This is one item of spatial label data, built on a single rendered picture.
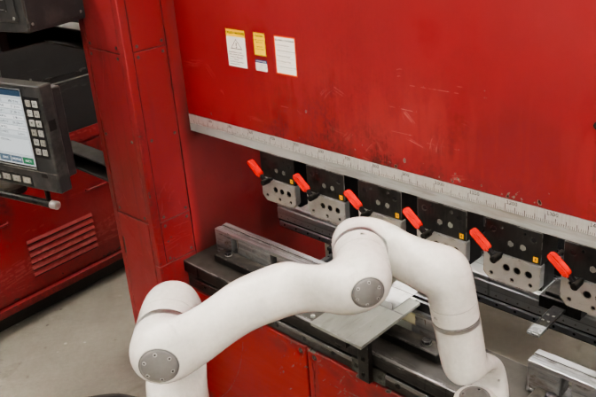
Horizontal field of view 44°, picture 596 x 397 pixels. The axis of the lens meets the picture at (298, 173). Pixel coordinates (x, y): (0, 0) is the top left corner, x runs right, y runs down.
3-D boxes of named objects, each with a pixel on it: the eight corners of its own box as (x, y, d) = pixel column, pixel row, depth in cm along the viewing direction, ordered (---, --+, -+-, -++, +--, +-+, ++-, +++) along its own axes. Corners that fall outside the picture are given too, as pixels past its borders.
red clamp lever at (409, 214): (403, 208, 189) (427, 237, 186) (411, 203, 191) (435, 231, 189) (399, 212, 190) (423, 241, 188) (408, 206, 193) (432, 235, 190)
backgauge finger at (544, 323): (511, 330, 193) (512, 315, 191) (556, 289, 209) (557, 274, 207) (553, 348, 185) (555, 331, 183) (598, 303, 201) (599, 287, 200)
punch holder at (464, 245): (416, 252, 196) (416, 197, 190) (435, 240, 202) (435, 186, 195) (465, 269, 186) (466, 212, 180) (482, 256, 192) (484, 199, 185)
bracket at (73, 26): (-11, 49, 261) (-16, 29, 258) (50, 35, 277) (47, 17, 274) (43, 63, 235) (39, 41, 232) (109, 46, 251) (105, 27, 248)
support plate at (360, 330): (309, 325, 201) (309, 322, 200) (370, 284, 218) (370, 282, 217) (361, 350, 189) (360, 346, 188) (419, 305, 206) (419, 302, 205)
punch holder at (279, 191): (262, 198, 236) (258, 151, 229) (281, 190, 241) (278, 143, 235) (296, 210, 226) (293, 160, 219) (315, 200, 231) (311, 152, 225)
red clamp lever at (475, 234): (470, 229, 176) (497, 261, 173) (479, 222, 178) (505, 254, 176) (466, 233, 177) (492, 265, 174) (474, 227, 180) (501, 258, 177)
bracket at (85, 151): (19, 175, 280) (15, 158, 277) (75, 155, 296) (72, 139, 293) (73, 200, 254) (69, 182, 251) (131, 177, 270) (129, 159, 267)
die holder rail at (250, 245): (217, 251, 268) (214, 228, 264) (229, 245, 272) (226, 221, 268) (317, 296, 235) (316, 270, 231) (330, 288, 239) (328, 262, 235)
